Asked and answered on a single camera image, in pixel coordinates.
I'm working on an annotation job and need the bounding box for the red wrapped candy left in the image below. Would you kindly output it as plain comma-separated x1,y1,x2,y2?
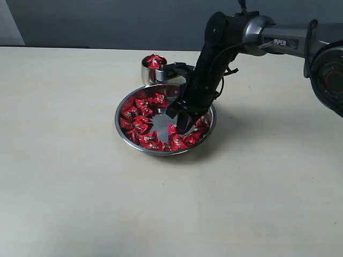
120,117,133,131

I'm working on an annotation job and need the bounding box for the red wrapped candy top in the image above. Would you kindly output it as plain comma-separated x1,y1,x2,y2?
148,93,168,108

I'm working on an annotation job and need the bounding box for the red wrapped candy front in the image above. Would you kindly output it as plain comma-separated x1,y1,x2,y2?
145,141,163,152

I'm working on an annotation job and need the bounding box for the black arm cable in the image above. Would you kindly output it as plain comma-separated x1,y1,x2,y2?
208,0,247,100

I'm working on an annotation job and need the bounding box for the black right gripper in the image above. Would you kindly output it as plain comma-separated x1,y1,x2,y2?
166,11,259,134

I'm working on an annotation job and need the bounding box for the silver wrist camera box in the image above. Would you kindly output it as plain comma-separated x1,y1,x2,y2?
155,62,194,82

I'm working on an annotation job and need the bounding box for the red wrapped candy front-left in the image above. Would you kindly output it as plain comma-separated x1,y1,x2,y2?
125,129,140,145

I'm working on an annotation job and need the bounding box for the stainless steel cup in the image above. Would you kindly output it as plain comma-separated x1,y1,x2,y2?
141,56,156,86

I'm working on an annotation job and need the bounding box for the round stainless steel plate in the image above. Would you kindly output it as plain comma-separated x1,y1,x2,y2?
114,84,217,156

